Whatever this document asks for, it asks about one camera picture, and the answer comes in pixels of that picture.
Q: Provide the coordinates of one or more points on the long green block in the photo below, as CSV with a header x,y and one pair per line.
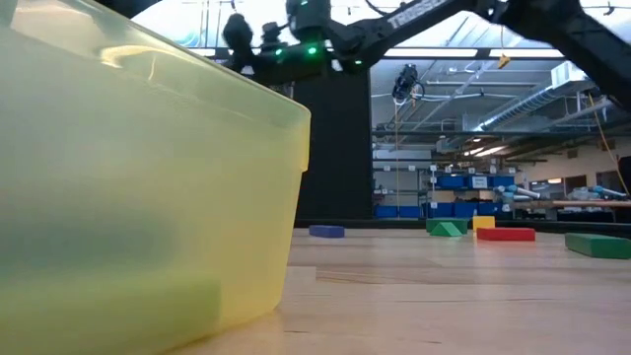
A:
x,y
599,245

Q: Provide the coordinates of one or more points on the silver ventilation duct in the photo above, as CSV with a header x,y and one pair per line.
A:
x,y
522,106

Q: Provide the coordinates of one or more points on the wooden background table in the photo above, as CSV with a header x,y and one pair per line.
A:
x,y
572,203

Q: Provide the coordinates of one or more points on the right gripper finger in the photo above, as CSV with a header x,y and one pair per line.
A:
x,y
271,34
237,39

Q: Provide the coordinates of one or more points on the yellow hanging tag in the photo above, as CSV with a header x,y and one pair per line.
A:
x,y
503,61

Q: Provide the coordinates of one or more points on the blue storage bin white label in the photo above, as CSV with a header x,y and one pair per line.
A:
x,y
478,182

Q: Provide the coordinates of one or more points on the hanging black camera device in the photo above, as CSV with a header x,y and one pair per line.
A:
x,y
406,81

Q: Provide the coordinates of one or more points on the light blue background robot arm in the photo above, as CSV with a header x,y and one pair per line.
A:
x,y
604,191
517,191

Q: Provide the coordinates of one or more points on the yellow translucent plastic bin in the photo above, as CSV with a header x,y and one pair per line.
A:
x,y
148,197

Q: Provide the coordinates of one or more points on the yellow arch block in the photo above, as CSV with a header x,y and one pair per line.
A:
x,y
483,222

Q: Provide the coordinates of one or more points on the green triangular wedge block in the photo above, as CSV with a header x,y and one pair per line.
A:
x,y
446,231

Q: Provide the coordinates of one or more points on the blue block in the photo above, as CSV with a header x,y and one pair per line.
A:
x,y
327,231

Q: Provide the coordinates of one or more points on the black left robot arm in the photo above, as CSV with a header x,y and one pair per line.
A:
x,y
128,6

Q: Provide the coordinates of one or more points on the short green block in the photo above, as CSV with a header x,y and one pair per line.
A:
x,y
462,224

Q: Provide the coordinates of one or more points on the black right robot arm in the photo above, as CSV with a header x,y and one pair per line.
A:
x,y
419,15

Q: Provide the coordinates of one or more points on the black partition panel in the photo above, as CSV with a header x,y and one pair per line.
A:
x,y
335,148

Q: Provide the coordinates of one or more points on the red flat block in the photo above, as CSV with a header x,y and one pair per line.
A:
x,y
506,234

